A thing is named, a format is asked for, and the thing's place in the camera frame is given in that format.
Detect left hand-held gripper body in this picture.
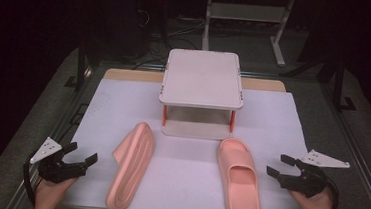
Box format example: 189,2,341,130
28,135,89,187

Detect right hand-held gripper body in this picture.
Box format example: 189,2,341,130
278,146,352,202

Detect pink slipper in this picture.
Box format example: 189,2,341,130
211,136,267,209
104,119,157,209

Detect white two-tier shoe rack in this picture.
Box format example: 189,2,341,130
155,46,249,143

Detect person's left hand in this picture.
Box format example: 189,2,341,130
33,174,78,209

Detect black stand foot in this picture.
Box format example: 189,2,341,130
331,59,361,114
63,38,90,93

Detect white table cloth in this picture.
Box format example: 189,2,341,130
61,75,324,209

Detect white metal stand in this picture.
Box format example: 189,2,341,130
200,0,298,68

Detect black cable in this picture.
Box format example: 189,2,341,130
20,153,44,207
323,179,342,209

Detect floor cables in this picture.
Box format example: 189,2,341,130
131,9,209,76

